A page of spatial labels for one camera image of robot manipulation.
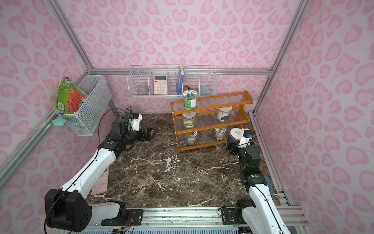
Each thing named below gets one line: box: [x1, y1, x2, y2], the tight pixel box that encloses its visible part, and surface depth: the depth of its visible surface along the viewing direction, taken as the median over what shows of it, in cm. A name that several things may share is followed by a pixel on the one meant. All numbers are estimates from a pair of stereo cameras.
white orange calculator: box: [153, 75, 168, 95], surface depth 96 cm
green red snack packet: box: [54, 76, 89, 115], surface depth 73 cm
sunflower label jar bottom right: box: [213, 126, 227, 141], surface depth 100 cm
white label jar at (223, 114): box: [217, 106, 233, 123], surface depth 91 cm
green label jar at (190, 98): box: [182, 89, 198, 111], surface depth 80 cm
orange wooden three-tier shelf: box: [169, 90, 254, 152], surface depth 97 cm
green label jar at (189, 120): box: [182, 112, 197, 129], surface depth 88 cm
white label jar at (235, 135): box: [228, 127, 244, 144], surface depth 75 cm
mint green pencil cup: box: [120, 109, 136, 119], surface depth 102 cm
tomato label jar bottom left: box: [185, 131, 198, 146], surface depth 97 cm
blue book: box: [176, 64, 185, 98], surface depth 90 cm
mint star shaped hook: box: [52, 115, 67, 127], surface depth 64 cm
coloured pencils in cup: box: [124, 106, 132, 119], surface depth 102 cm
